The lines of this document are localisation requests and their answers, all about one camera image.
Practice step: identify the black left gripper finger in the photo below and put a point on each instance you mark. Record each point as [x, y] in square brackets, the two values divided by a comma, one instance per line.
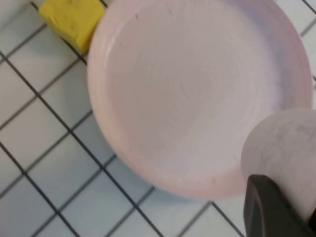
[271, 212]

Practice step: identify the pink plastic cup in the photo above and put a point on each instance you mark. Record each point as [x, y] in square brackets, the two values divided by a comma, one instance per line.
[284, 143]

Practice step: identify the pink round plate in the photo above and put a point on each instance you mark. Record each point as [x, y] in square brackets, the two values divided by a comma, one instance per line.
[177, 98]

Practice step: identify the yellow foam block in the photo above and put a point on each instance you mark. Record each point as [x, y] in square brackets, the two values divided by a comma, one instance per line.
[71, 19]

